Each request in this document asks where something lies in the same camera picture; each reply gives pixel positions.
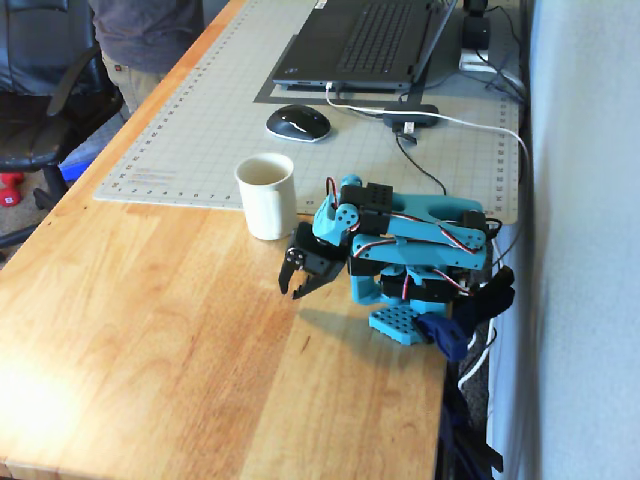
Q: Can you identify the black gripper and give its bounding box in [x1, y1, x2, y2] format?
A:
[277, 222, 350, 301]

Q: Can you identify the white ceramic mug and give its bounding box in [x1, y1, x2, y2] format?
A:
[234, 152, 298, 242]

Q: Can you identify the black computer mouse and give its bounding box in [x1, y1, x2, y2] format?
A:
[265, 104, 333, 144]

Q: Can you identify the blue clamp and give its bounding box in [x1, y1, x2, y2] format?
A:
[416, 312, 474, 364]

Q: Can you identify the grey gridded cutting mat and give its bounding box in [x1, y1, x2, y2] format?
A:
[93, 0, 522, 227]

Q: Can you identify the black usb hub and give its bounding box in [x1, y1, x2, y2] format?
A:
[382, 103, 441, 130]

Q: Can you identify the dark navy clamp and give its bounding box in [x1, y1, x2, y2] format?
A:
[452, 264, 517, 334]

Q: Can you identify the black laptop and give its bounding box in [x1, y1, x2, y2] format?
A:
[272, 0, 459, 93]

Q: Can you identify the person in grey shirt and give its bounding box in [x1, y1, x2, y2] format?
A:
[88, 0, 206, 116]

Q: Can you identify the black device on stand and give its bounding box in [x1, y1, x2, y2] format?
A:
[458, 0, 500, 72]

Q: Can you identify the red dumbbell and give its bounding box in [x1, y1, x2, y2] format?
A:
[0, 172, 26, 208]

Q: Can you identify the black office chair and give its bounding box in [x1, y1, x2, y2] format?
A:
[0, 0, 125, 251]

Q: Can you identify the white usb cable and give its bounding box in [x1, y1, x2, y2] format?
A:
[325, 81, 533, 394]

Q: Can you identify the black strap bundle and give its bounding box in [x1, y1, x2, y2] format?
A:
[437, 372, 505, 480]

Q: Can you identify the black cable bundle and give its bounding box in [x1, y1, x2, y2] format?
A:
[477, 3, 527, 105]

